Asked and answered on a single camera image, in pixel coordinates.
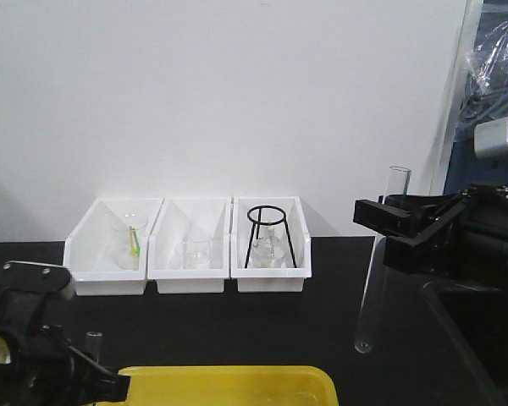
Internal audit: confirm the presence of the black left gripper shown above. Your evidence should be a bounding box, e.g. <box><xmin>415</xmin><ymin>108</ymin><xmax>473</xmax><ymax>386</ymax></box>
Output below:
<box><xmin>0</xmin><ymin>287</ymin><xmax>130</xmax><ymax>405</ymax></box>

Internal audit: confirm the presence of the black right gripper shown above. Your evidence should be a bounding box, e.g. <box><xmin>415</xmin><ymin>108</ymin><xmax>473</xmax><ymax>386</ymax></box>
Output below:
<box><xmin>353</xmin><ymin>184</ymin><xmax>508</xmax><ymax>291</ymax></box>

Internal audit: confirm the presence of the short glass test tube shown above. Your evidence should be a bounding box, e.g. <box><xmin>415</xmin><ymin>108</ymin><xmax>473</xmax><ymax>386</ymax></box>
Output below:
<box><xmin>85</xmin><ymin>331</ymin><xmax>103</xmax><ymax>363</ymax></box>

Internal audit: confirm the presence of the long glass test tube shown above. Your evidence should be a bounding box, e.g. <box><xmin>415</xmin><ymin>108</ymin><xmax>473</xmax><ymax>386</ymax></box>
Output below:
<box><xmin>354</xmin><ymin>166</ymin><xmax>411</xmax><ymax>354</ymax></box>

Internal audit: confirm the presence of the yellow plastic tray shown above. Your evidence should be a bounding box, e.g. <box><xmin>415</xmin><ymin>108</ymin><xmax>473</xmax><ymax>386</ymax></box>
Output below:
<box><xmin>120</xmin><ymin>365</ymin><xmax>339</xmax><ymax>405</ymax></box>

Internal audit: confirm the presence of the blue plastic rack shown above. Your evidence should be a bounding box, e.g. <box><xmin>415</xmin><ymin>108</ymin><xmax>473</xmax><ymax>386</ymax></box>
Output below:
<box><xmin>444</xmin><ymin>139</ymin><xmax>482</xmax><ymax>194</ymax></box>

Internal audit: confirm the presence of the white left storage bin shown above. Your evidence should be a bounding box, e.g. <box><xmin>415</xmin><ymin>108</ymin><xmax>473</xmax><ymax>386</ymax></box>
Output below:
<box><xmin>63</xmin><ymin>197</ymin><xmax>163</xmax><ymax>296</ymax></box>

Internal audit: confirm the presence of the white storage bin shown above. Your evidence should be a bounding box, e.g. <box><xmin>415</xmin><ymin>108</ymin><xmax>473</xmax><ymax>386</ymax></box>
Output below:
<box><xmin>147</xmin><ymin>197</ymin><xmax>232</xmax><ymax>294</ymax></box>
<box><xmin>230</xmin><ymin>196</ymin><xmax>312</xmax><ymax>293</ymax></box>
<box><xmin>63</xmin><ymin>197</ymin><xmax>163</xmax><ymax>296</ymax></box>

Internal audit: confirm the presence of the glass flask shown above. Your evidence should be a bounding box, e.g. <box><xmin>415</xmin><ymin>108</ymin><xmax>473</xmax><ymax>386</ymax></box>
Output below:
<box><xmin>249</xmin><ymin>226</ymin><xmax>285</xmax><ymax>268</ymax></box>

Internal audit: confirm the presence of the glass beaker with sticks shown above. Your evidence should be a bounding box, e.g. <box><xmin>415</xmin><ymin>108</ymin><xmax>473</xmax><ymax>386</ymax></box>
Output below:
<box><xmin>111</xmin><ymin>212</ymin><xmax>146</xmax><ymax>271</ymax></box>

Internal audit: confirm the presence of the white middle storage bin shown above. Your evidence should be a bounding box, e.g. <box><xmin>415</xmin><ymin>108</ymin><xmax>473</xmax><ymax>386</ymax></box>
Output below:
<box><xmin>147</xmin><ymin>197</ymin><xmax>232</xmax><ymax>294</ymax></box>

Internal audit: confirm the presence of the small glass beaker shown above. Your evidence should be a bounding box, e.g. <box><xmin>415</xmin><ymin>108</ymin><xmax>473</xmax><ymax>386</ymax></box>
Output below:
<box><xmin>175</xmin><ymin>232</ymin><xmax>212</xmax><ymax>270</ymax></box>

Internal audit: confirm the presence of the white right storage bin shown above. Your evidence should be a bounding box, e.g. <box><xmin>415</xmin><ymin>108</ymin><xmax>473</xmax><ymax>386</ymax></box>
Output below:
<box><xmin>230</xmin><ymin>196</ymin><xmax>312</xmax><ymax>293</ymax></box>

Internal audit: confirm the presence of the clear plastic bag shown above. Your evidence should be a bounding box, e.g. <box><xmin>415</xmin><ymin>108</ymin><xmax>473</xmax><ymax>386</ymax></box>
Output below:
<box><xmin>455</xmin><ymin>1</ymin><xmax>508</xmax><ymax>142</ymax></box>

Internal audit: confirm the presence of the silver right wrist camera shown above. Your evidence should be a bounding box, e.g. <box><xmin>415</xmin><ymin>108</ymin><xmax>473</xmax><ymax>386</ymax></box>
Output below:
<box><xmin>473</xmin><ymin>116</ymin><xmax>508</xmax><ymax>159</ymax></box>

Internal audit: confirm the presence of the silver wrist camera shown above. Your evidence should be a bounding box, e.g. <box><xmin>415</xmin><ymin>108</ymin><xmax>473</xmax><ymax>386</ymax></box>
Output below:
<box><xmin>0</xmin><ymin>261</ymin><xmax>75</xmax><ymax>300</ymax></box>
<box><xmin>473</xmin><ymin>116</ymin><xmax>508</xmax><ymax>159</ymax></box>

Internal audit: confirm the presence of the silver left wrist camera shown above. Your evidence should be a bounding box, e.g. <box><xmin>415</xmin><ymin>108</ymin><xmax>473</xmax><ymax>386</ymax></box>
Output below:
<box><xmin>0</xmin><ymin>261</ymin><xmax>75</xmax><ymax>300</ymax></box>

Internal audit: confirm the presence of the black wire tripod stand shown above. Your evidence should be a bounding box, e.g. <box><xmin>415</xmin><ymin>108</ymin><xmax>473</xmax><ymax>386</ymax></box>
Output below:
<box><xmin>245</xmin><ymin>205</ymin><xmax>297</xmax><ymax>268</ymax></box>

